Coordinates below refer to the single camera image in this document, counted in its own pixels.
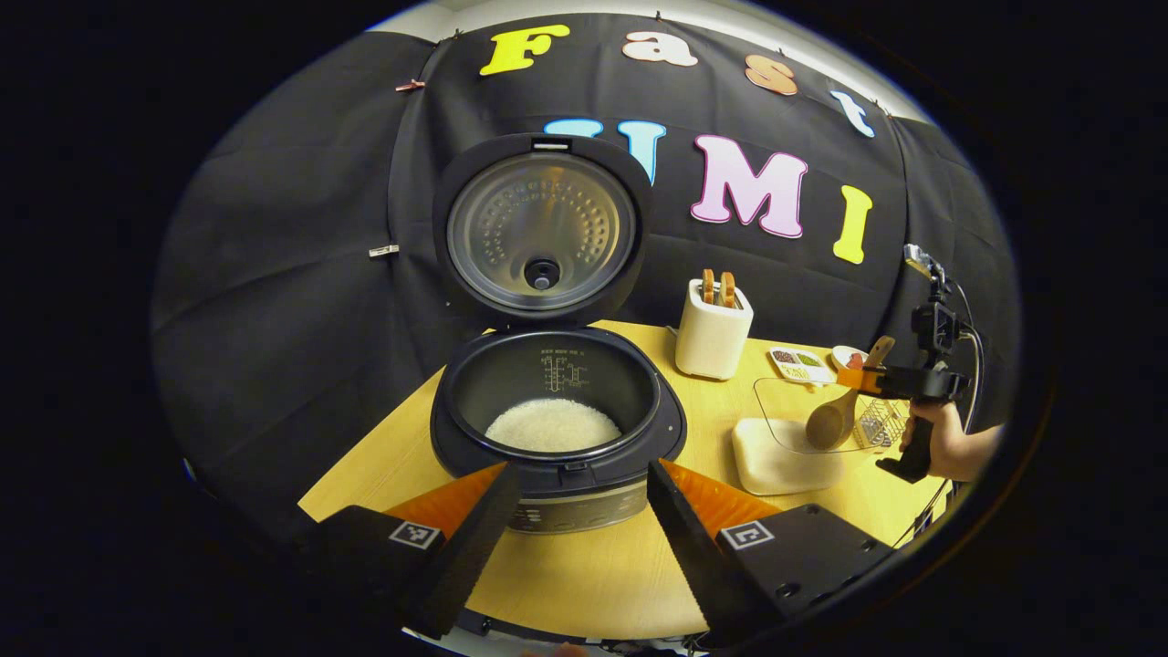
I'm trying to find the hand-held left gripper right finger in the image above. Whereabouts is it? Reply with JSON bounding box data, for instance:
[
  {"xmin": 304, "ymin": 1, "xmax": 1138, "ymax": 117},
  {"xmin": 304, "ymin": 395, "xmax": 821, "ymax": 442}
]
[{"xmin": 646, "ymin": 459, "xmax": 900, "ymax": 647}]

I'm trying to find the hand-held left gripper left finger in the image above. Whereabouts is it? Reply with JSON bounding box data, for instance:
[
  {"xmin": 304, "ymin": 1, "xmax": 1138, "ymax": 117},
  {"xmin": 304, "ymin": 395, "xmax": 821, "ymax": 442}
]
[{"xmin": 292, "ymin": 461, "xmax": 523, "ymax": 640}]

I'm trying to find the wire chopstick holder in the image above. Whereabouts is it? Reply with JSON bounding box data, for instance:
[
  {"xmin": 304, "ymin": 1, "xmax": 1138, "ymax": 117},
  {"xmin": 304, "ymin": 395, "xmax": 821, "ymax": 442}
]
[{"xmin": 858, "ymin": 399, "xmax": 909, "ymax": 450}]

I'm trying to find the wooden spoon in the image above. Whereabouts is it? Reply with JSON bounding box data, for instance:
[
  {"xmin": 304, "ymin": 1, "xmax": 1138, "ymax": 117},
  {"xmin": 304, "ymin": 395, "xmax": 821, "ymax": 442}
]
[{"xmin": 806, "ymin": 336, "xmax": 896, "ymax": 452}]

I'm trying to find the white rice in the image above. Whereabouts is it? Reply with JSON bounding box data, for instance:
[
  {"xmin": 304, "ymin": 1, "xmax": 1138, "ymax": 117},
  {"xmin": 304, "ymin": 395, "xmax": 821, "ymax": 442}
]
[{"xmin": 485, "ymin": 398, "xmax": 623, "ymax": 454}]

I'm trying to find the black rice cooker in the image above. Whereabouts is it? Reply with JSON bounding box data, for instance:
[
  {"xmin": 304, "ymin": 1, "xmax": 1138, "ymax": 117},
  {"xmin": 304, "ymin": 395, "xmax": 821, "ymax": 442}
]
[{"xmin": 429, "ymin": 133, "xmax": 687, "ymax": 535}]

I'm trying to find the white divided bean dish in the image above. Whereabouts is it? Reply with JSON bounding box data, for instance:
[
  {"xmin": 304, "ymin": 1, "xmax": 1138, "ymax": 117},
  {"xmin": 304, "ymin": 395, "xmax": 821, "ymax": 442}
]
[{"xmin": 768, "ymin": 347, "xmax": 836, "ymax": 384}]

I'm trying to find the white toaster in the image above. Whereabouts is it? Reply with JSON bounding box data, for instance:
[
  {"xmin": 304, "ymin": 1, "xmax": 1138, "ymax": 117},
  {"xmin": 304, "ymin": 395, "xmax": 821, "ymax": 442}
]
[{"xmin": 675, "ymin": 276, "xmax": 755, "ymax": 381}]

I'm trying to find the black backdrop cloth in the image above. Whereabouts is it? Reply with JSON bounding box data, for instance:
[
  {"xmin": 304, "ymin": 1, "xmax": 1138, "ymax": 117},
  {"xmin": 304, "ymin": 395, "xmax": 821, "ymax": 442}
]
[{"xmin": 151, "ymin": 14, "xmax": 1018, "ymax": 548}]

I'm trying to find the black cable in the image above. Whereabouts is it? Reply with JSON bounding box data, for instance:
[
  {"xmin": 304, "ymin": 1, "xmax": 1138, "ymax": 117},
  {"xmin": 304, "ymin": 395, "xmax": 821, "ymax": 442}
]
[{"xmin": 944, "ymin": 278, "xmax": 985, "ymax": 434}]

